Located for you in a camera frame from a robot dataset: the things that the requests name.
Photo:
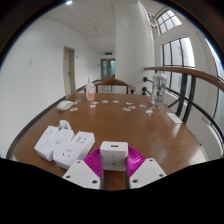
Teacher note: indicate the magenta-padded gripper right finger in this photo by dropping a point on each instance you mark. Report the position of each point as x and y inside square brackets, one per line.
[146, 172]

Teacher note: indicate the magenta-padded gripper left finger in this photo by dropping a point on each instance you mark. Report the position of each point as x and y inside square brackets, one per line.
[81, 173]

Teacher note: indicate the white charger block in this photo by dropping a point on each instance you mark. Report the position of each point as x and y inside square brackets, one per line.
[114, 156]

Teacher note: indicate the white power strip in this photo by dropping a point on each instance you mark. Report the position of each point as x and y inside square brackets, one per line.
[46, 143]
[75, 150]

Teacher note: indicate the small colourful sticker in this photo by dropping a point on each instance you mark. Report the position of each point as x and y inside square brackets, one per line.
[129, 103]
[74, 109]
[132, 107]
[105, 101]
[92, 106]
[142, 105]
[126, 109]
[94, 102]
[115, 101]
[78, 100]

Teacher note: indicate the white computer mouse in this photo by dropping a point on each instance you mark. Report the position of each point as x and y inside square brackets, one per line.
[65, 105]

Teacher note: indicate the white bottle with orange label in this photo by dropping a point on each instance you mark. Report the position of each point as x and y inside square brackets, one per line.
[90, 90]

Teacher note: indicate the clear plastic bottle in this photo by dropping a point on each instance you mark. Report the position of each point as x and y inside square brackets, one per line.
[159, 88]

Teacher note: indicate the wooden handrail with black bars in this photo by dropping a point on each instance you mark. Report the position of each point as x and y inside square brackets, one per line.
[186, 90]

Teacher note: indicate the brown wooden chair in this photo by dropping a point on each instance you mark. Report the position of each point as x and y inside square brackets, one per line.
[113, 83]

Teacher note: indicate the glass double door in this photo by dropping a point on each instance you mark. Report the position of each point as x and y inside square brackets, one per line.
[108, 69]

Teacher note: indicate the tall window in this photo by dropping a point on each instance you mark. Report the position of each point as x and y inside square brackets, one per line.
[178, 63]

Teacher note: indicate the green exit sign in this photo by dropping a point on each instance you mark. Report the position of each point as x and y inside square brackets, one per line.
[107, 52]

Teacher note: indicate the slanted high window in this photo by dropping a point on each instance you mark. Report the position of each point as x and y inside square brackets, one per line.
[167, 21]

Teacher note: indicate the round ceiling light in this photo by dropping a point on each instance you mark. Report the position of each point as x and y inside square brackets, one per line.
[69, 2]

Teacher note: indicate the beige wall door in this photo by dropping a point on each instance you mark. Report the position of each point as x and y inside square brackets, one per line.
[69, 71]

